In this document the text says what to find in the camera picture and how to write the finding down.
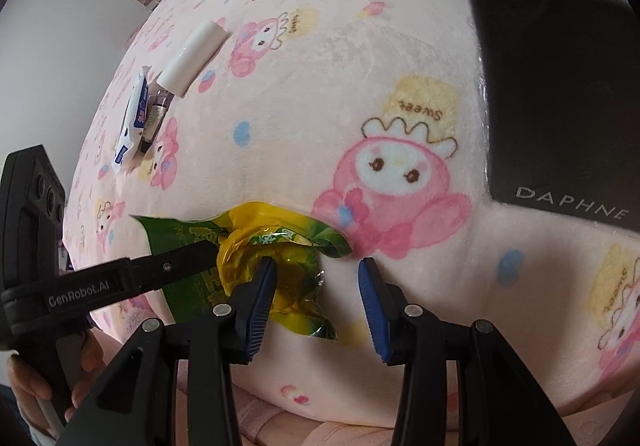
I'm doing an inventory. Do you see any pink printed blanket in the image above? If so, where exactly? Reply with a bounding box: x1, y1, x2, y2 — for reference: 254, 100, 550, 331
60, 0, 640, 446

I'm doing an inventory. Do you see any white blue wipes packet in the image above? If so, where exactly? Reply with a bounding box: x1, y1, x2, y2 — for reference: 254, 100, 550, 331
112, 66, 154, 175

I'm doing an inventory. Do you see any person's left hand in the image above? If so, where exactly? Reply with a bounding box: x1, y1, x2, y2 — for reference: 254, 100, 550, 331
7, 321, 107, 433

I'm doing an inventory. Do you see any green yellow snack packet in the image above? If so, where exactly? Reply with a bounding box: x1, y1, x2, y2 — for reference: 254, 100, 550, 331
129, 200, 354, 342

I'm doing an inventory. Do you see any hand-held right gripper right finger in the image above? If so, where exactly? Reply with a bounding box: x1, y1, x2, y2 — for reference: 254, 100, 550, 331
357, 257, 577, 446

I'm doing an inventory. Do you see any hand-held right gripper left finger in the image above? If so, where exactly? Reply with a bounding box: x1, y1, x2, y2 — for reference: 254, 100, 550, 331
59, 257, 279, 446

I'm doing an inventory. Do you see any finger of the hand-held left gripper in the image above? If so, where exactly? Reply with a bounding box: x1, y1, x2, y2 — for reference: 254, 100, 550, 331
127, 239, 222, 289

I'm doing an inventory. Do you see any small dark bottle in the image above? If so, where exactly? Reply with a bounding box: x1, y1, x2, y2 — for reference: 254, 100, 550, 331
139, 88, 174, 155

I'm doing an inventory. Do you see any white tube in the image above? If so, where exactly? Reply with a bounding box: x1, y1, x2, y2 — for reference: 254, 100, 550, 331
157, 20, 232, 99

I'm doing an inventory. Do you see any black cardboard box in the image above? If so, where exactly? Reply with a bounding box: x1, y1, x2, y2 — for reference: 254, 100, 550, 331
447, 0, 640, 233

